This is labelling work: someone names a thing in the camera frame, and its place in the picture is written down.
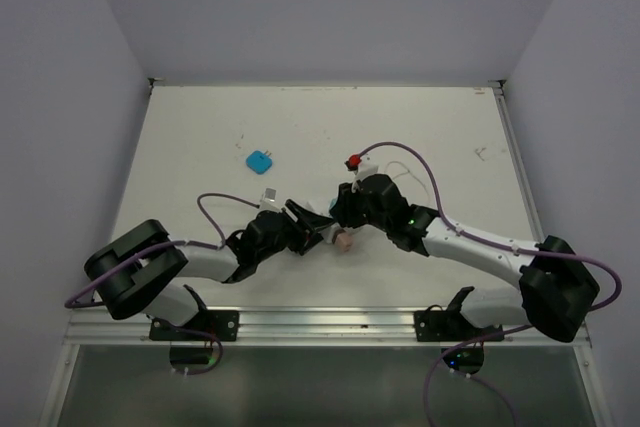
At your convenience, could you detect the black base bracket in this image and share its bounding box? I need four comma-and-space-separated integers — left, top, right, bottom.
413, 305, 504, 342
149, 309, 240, 342

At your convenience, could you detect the right black base bracket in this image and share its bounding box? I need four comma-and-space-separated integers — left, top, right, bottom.
413, 305, 504, 342

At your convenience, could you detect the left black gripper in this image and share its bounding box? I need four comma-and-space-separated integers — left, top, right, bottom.
256, 198, 332, 262

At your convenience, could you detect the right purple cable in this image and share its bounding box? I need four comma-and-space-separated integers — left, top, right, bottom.
357, 140, 624, 427

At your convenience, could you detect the brown USB charger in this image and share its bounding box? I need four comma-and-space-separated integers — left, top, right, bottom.
333, 230, 353, 252

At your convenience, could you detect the aluminium mounting rail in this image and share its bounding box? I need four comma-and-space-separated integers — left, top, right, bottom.
64, 307, 586, 347

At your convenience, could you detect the blue plug adapter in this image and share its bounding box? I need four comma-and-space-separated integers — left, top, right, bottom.
245, 150, 273, 175

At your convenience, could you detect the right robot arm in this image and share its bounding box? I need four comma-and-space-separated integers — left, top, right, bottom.
330, 174, 600, 343

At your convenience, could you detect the left black base bracket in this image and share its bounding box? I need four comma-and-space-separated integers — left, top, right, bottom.
149, 309, 240, 342

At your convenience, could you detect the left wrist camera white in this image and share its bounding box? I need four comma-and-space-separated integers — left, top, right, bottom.
259, 188, 281, 212

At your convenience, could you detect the teal USB charger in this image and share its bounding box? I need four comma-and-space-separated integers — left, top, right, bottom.
327, 198, 337, 217

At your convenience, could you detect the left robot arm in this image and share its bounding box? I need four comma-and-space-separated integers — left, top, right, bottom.
83, 195, 336, 340

